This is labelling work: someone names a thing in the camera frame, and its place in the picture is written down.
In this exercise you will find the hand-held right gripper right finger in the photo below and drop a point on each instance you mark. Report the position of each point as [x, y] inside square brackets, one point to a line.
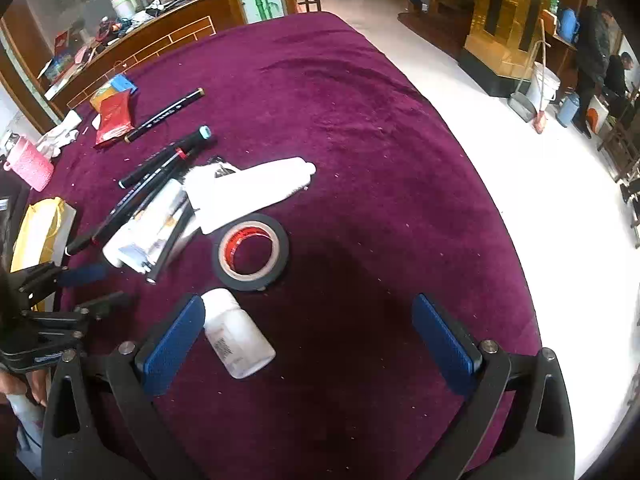
[445, 345]

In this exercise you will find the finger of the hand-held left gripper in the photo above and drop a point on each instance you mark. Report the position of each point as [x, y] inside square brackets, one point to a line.
[107, 302]
[85, 275]

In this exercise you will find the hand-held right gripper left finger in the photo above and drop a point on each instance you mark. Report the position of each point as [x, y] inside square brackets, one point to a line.
[175, 345]

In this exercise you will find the printed white tube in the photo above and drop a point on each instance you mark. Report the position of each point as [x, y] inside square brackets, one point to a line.
[135, 245]

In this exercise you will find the white pill bottle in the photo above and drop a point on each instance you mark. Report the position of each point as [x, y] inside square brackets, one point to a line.
[237, 335]

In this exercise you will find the white foam tray yellow edge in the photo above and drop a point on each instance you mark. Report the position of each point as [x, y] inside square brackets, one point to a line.
[40, 225]

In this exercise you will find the black tape roll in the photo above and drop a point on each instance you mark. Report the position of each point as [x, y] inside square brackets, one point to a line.
[235, 280]

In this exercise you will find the black marker red band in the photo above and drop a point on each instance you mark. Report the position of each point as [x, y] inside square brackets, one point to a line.
[150, 187]

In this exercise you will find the large white tube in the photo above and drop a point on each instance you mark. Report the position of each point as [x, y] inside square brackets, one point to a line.
[250, 190]

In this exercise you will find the small black tool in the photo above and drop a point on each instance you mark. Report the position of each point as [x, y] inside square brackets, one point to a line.
[220, 164]

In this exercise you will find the black marker teal cap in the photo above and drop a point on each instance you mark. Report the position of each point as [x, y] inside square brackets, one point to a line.
[195, 139]

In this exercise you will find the black marker olive ends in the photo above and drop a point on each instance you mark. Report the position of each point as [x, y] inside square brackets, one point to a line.
[165, 115]

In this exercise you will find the person's left hand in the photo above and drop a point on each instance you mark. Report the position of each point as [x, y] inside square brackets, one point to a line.
[12, 385]

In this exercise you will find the pink knitted bottle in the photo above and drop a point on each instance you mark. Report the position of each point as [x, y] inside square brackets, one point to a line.
[30, 167]

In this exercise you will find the white glove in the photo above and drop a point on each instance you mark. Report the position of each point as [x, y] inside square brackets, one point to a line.
[57, 142]

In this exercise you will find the red packet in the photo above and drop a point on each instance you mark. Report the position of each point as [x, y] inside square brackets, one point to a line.
[114, 120]

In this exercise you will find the blue packet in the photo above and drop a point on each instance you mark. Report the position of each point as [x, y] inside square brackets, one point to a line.
[124, 84]

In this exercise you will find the cluttered wooden cabinet counter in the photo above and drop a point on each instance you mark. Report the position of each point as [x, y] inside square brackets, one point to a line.
[100, 35]

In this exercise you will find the grey dustpan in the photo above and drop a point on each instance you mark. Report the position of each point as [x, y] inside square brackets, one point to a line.
[522, 107]

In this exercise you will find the wooden glass cabinet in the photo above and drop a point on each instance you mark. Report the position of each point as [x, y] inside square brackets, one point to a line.
[165, 25]

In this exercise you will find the small blue bucket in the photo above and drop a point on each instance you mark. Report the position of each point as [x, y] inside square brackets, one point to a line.
[567, 110]

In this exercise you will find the dark wooden chair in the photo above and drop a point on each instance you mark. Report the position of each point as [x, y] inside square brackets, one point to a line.
[622, 145]

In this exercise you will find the white kettle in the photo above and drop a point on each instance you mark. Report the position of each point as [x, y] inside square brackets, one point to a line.
[124, 5]

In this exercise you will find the orange white bag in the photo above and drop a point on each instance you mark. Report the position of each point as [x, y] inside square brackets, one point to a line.
[596, 117]

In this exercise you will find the white bucket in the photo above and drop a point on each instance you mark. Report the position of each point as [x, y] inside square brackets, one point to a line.
[542, 85]

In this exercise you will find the brown doormat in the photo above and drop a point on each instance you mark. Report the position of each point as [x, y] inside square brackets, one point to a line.
[435, 27]

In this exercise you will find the golden pillar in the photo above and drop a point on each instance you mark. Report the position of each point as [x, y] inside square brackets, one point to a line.
[510, 10]

